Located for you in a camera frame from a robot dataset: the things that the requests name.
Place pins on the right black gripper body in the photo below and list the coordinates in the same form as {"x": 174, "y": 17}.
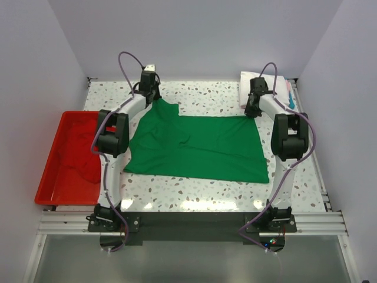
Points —
{"x": 251, "y": 110}

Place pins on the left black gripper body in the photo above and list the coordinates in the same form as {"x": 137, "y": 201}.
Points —
{"x": 155, "y": 90}

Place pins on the green t shirt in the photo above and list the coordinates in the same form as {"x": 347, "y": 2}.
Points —
{"x": 220, "y": 148}

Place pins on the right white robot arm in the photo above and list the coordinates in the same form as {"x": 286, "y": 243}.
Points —
{"x": 289, "y": 143}

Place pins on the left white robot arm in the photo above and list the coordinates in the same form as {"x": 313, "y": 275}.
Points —
{"x": 111, "y": 142}

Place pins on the folded white t shirt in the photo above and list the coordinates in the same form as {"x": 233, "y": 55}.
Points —
{"x": 244, "y": 88}

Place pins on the folded pink t shirt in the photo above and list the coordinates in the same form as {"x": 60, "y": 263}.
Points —
{"x": 289, "y": 87}

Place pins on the folded teal t shirt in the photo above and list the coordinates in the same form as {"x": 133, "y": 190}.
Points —
{"x": 291, "y": 101}

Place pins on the red plastic bin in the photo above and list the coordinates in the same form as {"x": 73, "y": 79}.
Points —
{"x": 60, "y": 185}

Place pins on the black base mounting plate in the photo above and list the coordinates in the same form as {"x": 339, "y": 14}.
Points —
{"x": 136, "y": 228}

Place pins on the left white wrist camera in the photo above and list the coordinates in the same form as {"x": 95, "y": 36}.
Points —
{"x": 150, "y": 67}

